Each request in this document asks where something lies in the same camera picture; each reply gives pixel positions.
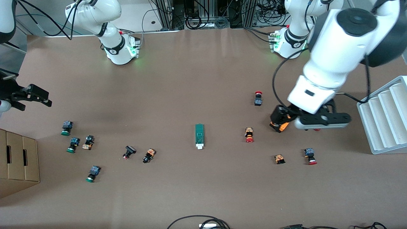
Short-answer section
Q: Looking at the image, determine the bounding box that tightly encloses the green rail connector block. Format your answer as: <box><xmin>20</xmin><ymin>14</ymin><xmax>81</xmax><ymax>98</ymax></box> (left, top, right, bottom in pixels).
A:
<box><xmin>195</xmin><ymin>124</ymin><xmax>205</xmax><ymax>150</ymax></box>

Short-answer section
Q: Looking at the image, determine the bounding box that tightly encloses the green mushroom push button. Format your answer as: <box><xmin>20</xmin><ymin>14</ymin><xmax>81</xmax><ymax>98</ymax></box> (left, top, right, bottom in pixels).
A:
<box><xmin>66</xmin><ymin>137</ymin><xmax>80</xmax><ymax>154</ymax></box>
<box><xmin>85</xmin><ymin>165</ymin><xmax>101</xmax><ymax>183</ymax></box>
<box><xmin>61</xmin><ymin>121</ymin><xmax>74</xmax><ymax>136</ymax></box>

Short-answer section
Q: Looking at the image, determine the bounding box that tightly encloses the brown cardboard box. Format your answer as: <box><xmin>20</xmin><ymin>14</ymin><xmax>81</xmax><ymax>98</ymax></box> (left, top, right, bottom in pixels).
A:
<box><xmin>0</xmin><ymin>129</ymin><xmax>40</xmax><ymax>199</ymax></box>

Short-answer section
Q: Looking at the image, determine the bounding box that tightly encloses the white ribbed plastic tray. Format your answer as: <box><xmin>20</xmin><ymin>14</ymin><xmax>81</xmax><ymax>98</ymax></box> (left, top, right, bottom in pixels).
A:
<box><xmin>357</xmin><ymin>76</ymin><xmax>407</xmax><ymax>155</ymax></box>

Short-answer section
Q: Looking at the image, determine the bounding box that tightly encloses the black square push button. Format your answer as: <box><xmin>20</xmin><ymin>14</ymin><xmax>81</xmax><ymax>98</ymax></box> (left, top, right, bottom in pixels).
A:
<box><xmin>122</xmin><ymin>145</ymin><xmax>137</xmax><ymax>160</ymax></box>

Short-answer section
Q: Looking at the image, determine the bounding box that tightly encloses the black push button orange block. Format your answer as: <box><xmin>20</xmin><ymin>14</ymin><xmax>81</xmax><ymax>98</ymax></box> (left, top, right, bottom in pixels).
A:
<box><xmin>142</xmin><ymin>148</ymin><xmax>156</xmax><ymax>164</ymax></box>

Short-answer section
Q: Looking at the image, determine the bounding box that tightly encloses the orange button enclosure box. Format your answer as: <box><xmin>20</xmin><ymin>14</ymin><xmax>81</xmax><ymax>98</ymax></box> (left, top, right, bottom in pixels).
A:
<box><xmin>270</xmin><ymin>114</ymin><xmax>290</xmax><ymax>133</ymax></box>

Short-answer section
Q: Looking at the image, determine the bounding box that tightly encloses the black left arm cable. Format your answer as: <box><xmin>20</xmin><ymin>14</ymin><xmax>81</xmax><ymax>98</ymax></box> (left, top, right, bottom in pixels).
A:
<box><xmin>272</xmin><ymin>47</ymin><xmax>372</xmax><ymax>108</ymax></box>

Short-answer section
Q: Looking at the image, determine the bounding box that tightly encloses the black cable with connector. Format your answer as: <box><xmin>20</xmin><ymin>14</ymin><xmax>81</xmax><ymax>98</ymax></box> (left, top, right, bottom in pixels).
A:
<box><xmin>280</xmin><ymin>224</ymin><xmax>339</xmax><ymax>229</ymax></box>

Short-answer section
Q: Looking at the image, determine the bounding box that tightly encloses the black looped cable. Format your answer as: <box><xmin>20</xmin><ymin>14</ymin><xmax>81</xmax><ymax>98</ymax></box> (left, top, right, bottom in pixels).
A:
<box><xmin>167</xmin><ymin>215</ymin><xmax>230</xmax><ymax>229</ymax></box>

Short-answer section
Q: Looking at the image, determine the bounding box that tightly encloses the thin black cable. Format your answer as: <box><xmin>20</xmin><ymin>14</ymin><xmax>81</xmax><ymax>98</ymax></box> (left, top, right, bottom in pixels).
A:
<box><xmin>350</xmin><ymin>222</ymin><xmax>388</xmax><ymax>229</ymax></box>

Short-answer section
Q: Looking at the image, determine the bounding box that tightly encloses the aluminium frame rack with cables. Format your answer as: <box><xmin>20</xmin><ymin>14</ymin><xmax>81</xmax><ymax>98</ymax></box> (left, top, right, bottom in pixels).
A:
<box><xmin>149</xmin><ymin>0</ymin><xmax>288</xmax><ymax>31</ymax></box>

